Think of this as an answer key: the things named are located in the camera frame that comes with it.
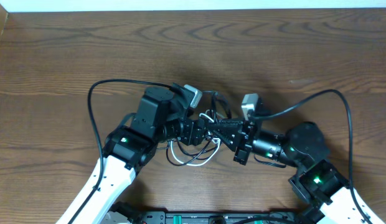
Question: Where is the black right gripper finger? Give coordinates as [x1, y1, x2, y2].
[209, 128, 241, 152]
[207, 119, 244, 128]

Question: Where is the white USB cable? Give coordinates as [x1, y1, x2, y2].
[169, 112, 222, 167]

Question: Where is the black USB cable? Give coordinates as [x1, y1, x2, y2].
[155, 90, 233, 167]

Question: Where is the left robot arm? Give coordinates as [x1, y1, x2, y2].
[58, 85, 202, 223]

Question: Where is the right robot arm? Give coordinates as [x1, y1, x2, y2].
[206, 119, 383, 223]

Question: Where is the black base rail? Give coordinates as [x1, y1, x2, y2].
[99, 202, 324, 224]

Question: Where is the black right camera cable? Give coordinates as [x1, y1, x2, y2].
[250, 89, 373, 224]

